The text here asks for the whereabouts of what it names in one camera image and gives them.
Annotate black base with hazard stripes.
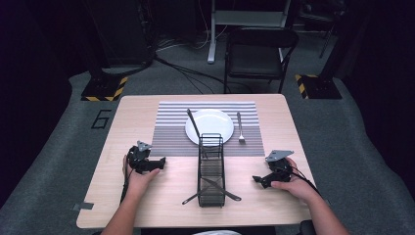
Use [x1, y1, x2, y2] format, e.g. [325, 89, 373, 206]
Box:
[295, 73, 344, 101]
[80, 74, 129, 103]

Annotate person's right hand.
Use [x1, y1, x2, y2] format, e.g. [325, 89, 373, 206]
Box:
[270, 157, 318, 206]

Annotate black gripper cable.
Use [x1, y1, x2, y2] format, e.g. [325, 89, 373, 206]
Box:
[118, 163, 135, 205]
[288, 164, 323, 198]

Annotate silver fork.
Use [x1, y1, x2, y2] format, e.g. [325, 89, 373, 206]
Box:
[236, 111, 247, 145]

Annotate black folding chair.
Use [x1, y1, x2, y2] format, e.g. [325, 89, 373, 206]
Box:
[223, 26, 300, 95]

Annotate black cabinet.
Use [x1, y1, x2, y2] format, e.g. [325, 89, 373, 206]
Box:
[85, 0, 155, 71]

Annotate white round plate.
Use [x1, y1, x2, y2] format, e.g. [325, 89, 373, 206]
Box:
[184, 108, 235, 146]

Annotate grey tape strip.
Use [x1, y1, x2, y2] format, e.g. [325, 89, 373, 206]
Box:
[71, 202, 95, 212]

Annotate person's left hand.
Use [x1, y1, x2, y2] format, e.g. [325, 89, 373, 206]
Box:
[121, 154, 161, 200]

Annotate white metal stand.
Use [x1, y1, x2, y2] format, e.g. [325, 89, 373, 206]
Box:
[207, 0, 294, 65]

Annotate person's white clothing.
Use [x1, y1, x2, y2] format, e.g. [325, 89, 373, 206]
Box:
[191, 229, 243, 235]

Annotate black floor cables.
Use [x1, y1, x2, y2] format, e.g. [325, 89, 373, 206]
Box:
[152, 53, 253, 95]

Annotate long black-handled utensil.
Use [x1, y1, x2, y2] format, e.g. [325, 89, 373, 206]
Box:
[186, 108, 208, 160]

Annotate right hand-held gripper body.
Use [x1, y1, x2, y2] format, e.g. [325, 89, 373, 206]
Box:
[264, 149, 295, 184]

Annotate grey striped placemat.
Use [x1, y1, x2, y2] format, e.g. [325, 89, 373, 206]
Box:
[149, 101, 266, 158]

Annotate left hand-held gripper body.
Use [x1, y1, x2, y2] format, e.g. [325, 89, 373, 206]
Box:
[126, 140, 155, 175]

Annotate black wire cutlery rack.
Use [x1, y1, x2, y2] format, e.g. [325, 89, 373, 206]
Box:
[197, 132, 227, 209]

